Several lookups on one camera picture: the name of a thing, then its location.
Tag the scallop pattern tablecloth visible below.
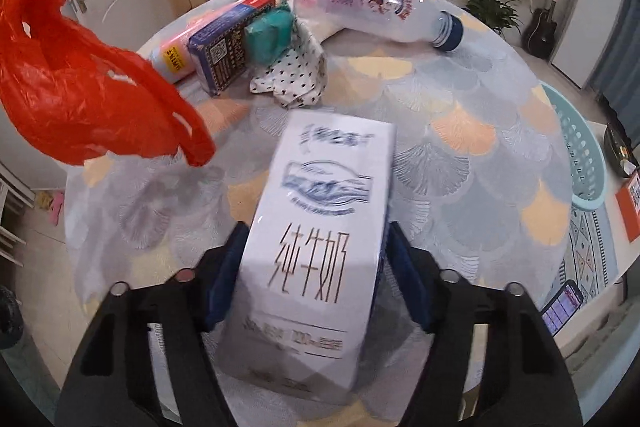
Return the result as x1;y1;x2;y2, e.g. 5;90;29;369
65;13;572;426

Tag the orange box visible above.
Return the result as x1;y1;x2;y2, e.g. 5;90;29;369
616;170;640;243

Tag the light blue laundry basket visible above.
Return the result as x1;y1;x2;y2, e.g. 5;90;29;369
541;82;606;211

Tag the pink yogurt bottle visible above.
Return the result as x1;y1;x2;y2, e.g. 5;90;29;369
148;0;281;91

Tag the blue toothpaste box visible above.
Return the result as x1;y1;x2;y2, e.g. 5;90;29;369
186;0;277;96

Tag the red plastic bag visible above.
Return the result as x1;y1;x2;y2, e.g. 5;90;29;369
1;0;216;167

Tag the white polka dot wrapper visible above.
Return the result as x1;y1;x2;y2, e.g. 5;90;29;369
248;18;326;109

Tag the teal crumpled packet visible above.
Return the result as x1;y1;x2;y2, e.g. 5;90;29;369
244;5;294;67

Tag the green potted plant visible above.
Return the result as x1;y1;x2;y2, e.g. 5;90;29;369
463;0;521;36

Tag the clear plastic water bottle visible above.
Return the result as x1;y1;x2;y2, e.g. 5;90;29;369
294;0;463;52

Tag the white coffee table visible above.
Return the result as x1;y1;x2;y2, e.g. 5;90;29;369
554;118;640;358

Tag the white milk carton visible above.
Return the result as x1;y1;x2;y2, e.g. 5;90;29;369
218;109;395;404

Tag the black guitar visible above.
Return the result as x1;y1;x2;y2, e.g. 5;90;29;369
521;1;558;60

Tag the white refrigerator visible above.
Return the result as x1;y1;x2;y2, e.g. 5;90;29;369
551;0;623;89

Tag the smartphone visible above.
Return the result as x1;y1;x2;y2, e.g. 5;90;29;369
541;280;584;336

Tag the dark bowl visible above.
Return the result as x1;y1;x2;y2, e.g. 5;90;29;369
603;124;638;178

